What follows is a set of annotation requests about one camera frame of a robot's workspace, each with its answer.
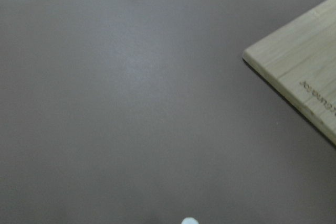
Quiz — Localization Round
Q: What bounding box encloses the white ceramic spoon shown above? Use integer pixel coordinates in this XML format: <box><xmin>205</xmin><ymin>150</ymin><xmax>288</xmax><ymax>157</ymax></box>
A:
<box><xmin>181</xmin><ymin>217</ymin><xmax>199</xmax><ymax>224</ymax></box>

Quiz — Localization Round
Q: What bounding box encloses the bamboo cutting board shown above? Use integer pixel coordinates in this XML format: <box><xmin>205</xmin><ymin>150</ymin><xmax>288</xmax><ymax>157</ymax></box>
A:
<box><xmin>243</xmin><ymin>0</ymin><xmax>335</xmax><ymax>143</ymax></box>

